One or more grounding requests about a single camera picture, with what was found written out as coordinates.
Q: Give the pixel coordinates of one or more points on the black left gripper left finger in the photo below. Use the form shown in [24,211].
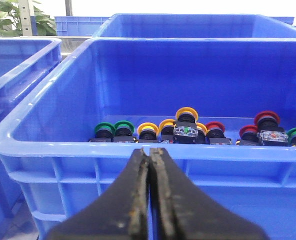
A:
[120,213]

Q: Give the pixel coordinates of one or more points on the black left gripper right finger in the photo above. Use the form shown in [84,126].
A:
[181,211]

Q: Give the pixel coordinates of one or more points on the yellow push button raised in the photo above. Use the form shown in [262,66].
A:
[185,128]

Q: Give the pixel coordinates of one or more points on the red push button raised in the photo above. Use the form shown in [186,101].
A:
[269,132]

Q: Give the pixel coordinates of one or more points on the blue crate with buttons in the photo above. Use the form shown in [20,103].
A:
[45,141]

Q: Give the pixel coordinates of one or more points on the green push button far left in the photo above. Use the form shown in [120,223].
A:
[104,133]

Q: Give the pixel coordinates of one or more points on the yellow push button right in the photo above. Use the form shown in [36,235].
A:
[202,130]

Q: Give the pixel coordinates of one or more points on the yellow push button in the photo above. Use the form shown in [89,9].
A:
[148,132]
[202,130]
[166,128]

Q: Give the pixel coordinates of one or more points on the red push button left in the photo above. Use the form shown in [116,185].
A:
[215,134]

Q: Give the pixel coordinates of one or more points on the red push button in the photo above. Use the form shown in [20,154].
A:
[215,134]
[248,136]

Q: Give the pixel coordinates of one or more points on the yellow push button middle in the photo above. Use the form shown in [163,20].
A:
[166,128]

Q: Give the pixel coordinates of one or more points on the yellow push button left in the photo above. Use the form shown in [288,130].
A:
[148,132]

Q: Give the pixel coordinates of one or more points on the red push button middle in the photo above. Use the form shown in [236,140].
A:
[248,136]

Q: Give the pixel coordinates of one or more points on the blue crate left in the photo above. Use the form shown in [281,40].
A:
[24,62]

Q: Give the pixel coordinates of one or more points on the blue crate behind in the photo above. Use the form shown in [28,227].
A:
[143,25]

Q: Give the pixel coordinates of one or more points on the far blue crate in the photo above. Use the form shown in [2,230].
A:
[78,26]

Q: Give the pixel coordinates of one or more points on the green potted plant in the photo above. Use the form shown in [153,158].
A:
[11,21]

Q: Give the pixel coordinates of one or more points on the grey perforated metal post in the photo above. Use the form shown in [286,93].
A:
[27,17]

